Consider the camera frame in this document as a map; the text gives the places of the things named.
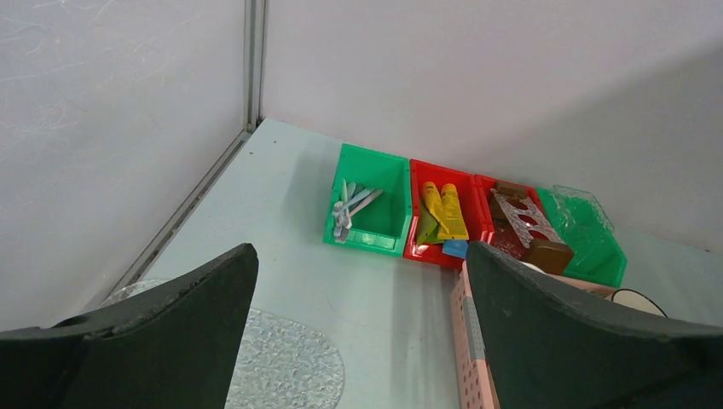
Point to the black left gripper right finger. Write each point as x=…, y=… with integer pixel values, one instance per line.
x=552, y=345

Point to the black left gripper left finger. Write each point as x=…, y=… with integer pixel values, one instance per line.
x=172, y=346

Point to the clear textured toothbrush holder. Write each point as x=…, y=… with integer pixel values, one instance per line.
x=580, y=211

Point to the clear textured oval tray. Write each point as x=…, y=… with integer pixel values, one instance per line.
x=284, y=364

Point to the brown wooden toothbrush holder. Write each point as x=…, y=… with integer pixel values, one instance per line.
x=540, y=243

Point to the green toothpaste tube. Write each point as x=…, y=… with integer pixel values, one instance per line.
x=427, y=228

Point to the white toothbrush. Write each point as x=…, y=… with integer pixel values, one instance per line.
x=354, y=197

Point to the pink perforated basket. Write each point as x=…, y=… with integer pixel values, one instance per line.
x=474, y=376

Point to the black mug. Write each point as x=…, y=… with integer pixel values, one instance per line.
x=635, y=300

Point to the green bin far right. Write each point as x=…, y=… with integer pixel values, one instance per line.
x=597, y=259

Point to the red bin with holder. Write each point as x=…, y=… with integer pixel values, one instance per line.
x=499, y=233

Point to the green bin with toothbrushes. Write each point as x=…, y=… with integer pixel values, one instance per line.
x=382, y=225

